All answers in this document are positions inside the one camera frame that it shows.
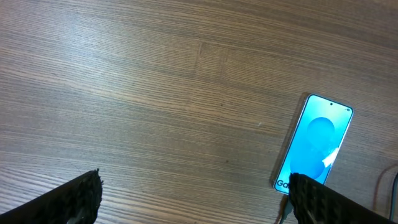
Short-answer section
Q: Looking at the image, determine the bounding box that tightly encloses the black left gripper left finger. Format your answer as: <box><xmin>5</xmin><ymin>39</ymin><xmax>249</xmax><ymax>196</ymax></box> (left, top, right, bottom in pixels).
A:
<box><xmin>1</xmin><ymin>169</ymin><xmax>103</xmax><ymax>224</ymax></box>

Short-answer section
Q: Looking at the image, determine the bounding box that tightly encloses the black USB charging cable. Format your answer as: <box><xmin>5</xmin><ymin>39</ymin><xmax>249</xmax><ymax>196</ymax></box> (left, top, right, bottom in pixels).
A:
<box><xmin>278</xmin><ymin>172</ymin><xmax>398</xmax><ymax>224</ymax></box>

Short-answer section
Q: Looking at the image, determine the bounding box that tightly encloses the Galaxy S25 smartphone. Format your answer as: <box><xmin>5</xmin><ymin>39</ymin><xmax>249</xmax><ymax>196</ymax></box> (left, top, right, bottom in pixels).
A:
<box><xmin>274</xmin><ymin>94</ymin><xmax>354</xmax><ymax>195</ymax></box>

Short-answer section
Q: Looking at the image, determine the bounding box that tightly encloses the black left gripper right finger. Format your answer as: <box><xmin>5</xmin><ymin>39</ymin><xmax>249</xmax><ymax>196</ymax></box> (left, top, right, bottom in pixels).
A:
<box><xmin>289</xmin><ymin>173</ymin><xmax>394</xmax><ymax>224</ymax></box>

